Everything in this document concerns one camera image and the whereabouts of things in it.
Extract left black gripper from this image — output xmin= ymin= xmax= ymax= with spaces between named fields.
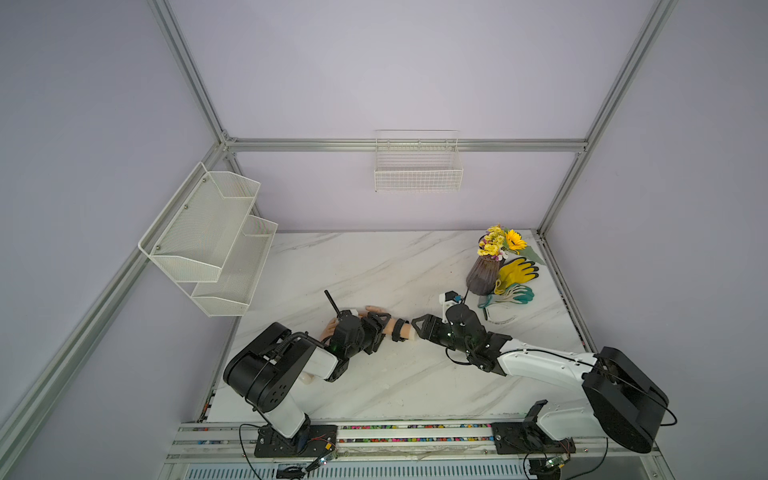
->
xmin=346 ymin=312 xmax=389 ymax=359

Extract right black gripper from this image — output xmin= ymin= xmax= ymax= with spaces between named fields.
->
xmin=412 ymin=312 xmax=473 ymax=353

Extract black wrist watch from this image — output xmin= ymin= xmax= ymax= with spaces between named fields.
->
xmin=391 ymin=319 xmax=411 ymax=342

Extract mannequin hand with dark nails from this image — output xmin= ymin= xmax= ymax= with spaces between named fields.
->
xmin=319 ymin=305 xmax=418 ymax=342

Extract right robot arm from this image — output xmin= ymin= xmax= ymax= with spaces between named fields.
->
xmin=422 ymin=300 xmax=669 ymax=453

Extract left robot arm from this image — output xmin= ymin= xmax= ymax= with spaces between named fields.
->
xmin=222 ymin=308 xmax=419 ymax=442

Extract purple glass vase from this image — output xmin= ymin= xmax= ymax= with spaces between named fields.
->
xmin=466 ymin=256 xmax=502 ymax=296

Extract teal white work glove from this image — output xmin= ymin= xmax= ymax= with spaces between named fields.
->
xmin=478 ymin=284 xmax=535 ymax=309

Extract artificial flower bouquet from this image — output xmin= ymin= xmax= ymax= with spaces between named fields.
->
xmin=477 ymin=225 xmax=544 ymax=265

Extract white mesh two-tier shelf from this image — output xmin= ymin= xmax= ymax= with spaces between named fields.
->
xmin=138 ymin=163 xmax=278 ymax=317

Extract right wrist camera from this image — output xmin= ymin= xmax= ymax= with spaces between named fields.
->
xmin=439 ymin=290 xmax=464 ymax=323

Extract white wire wall basket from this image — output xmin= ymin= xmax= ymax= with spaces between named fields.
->
xmin=374 ymin=129 xmax=464 ymax=193

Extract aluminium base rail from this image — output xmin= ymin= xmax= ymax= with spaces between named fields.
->
xmin=159 ymin=420 xmax=674 ymax=479

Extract aluminium frame profiles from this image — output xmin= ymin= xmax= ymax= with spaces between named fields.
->
xmin=1 ymin=1 xmax=676 ymax=475

